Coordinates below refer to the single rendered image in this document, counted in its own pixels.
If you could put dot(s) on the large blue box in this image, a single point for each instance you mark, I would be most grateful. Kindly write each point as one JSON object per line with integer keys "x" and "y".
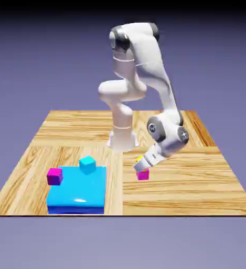
{"x": 76, "y": 193}

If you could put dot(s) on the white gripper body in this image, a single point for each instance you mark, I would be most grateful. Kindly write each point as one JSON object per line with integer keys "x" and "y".
{"x": 141, "y": 163}

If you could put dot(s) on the small cyan cube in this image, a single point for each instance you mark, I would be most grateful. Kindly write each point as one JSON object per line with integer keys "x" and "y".
{"x": 87, "y": 165}

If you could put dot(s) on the small yellow cube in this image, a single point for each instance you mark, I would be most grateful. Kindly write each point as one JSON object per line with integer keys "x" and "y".
{"x": 138, "y": 158}

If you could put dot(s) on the small purple cube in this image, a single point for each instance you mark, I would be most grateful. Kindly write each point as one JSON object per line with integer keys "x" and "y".
{"x": 54, "y": 177}

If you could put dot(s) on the small magenta cube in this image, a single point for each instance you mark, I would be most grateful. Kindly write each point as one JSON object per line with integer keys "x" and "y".
{"x": 143, "y": 175}

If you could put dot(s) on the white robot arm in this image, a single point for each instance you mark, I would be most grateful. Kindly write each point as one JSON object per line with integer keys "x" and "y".
{"x": 150, "y": 63}

